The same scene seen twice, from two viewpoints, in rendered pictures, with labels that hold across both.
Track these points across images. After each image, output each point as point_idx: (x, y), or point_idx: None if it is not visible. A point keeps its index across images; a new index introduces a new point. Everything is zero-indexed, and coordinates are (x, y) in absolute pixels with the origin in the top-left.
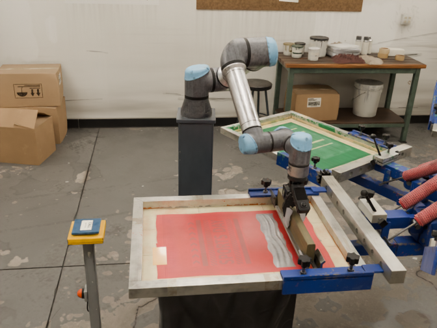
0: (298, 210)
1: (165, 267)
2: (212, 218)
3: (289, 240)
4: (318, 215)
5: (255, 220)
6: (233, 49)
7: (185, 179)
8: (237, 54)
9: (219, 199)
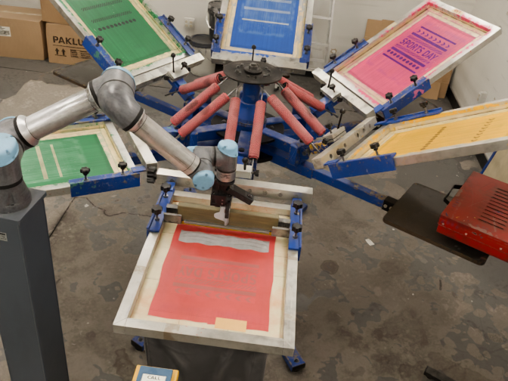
0: (252, 202)
1: (250, 323)
2: (174, 271)
3: (230, 233)
4: (199, 203)
5: (190, 244)
6: (130, 98)
7: (35, 283)
8: (135, 101)
9: (150, 255)
